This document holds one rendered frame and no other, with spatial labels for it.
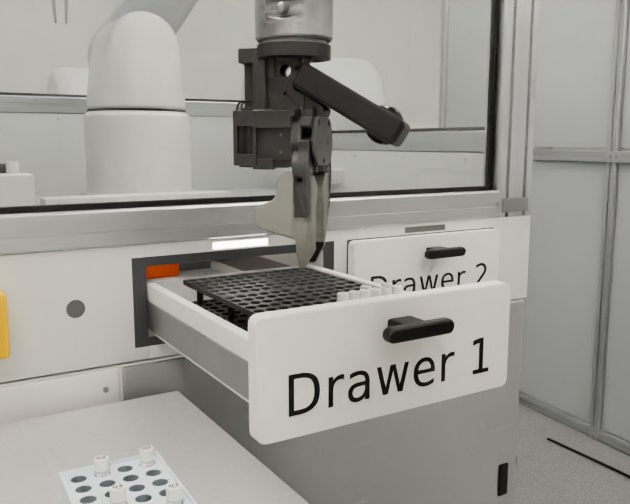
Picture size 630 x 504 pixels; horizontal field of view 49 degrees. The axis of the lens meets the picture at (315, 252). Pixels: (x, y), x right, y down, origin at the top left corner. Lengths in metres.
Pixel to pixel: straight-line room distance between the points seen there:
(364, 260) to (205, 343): 0.36
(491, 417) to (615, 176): 1.48
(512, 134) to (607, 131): 1.46
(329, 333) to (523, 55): 0.74
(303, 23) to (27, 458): 0.50
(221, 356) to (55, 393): 0.27
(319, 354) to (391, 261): 0.45
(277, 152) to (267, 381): 0.22
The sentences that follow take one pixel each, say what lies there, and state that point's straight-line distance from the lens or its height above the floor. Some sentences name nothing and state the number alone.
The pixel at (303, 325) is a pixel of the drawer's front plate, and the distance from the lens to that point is 0.59.
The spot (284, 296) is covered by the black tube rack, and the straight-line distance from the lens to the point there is 0.78.
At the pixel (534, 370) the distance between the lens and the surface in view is 3.00.
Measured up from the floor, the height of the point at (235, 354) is 0.87.
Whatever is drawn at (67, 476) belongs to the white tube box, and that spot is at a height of 0.80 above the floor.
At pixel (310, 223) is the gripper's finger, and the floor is 0.99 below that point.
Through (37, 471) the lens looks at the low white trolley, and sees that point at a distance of 0.74.
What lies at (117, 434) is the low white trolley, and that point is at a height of 0.76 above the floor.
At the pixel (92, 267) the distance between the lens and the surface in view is 0.87.
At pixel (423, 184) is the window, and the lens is 1.11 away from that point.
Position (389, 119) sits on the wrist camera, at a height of 1.09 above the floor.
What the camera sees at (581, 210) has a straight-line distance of 2.73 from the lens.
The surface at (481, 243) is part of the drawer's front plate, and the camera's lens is 1.16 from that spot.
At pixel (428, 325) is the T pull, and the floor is 0.91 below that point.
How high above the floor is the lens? 1.07
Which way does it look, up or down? 9 degrees down
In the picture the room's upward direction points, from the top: straight up
